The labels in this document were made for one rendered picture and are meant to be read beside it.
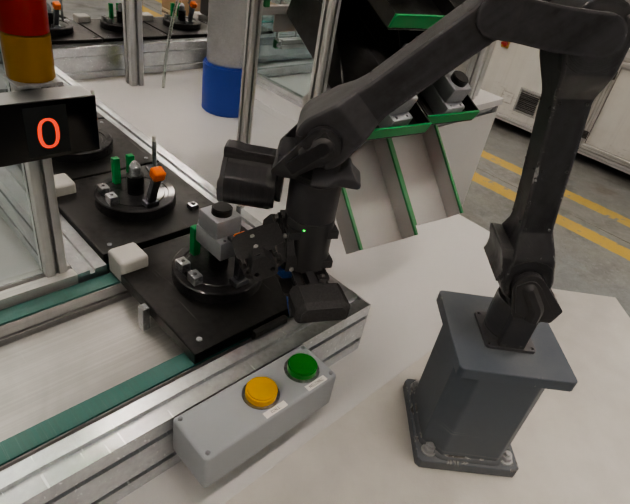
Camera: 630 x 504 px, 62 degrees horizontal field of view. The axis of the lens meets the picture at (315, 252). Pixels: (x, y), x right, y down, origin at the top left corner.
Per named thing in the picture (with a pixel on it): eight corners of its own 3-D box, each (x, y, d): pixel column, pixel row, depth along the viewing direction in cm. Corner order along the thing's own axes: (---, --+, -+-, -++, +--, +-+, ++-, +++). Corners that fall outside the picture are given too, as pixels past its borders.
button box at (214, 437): (330, 402, 73) (338, 373, 70) (204, 491, 60) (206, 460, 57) (297, 371, 77) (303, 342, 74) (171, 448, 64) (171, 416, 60)
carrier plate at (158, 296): (322, 299, 84) (324, 289, 83) (194, 365, 69) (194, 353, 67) (233, 227, 96) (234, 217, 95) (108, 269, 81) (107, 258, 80)
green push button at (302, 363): (321, 376, 70) (323, 366, 69) (299, 390, 68) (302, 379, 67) (301, 357, 72) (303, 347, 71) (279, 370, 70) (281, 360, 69)
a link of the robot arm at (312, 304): (314, 174, 66) (267, 173, 65) (364, 261, 52) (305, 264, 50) (305, 228, 71) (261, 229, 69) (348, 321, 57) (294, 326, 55)
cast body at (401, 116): (403, 130, 83) (427, 98, 77) (384, 135, 80) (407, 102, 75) (375, 92, 85) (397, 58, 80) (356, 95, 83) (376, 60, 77)
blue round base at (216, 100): (260, 114, 169) (264, 67, 160) (220, 121, 159) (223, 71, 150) (231, 97, 177) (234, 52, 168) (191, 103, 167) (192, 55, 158)
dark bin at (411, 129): (424, 134, 85) (450, 101, 79) (362, 142, 78) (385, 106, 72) (347, 15, 94) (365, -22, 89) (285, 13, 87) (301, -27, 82)
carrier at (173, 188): (228, 223, 97) (233, 163, 90) (103, 265, 82) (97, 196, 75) (160, 169, 110) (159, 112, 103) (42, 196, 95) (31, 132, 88)
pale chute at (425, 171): (447, 218, 105) (463, 212, 101) (399, 230, 98) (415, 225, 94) (408, 86, 106) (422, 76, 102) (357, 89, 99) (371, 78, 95)
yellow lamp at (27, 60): (63, 81, 59) (58, 36, 57) (16, 85, 56) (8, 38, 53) (45, 67, 62) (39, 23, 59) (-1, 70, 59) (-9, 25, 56)
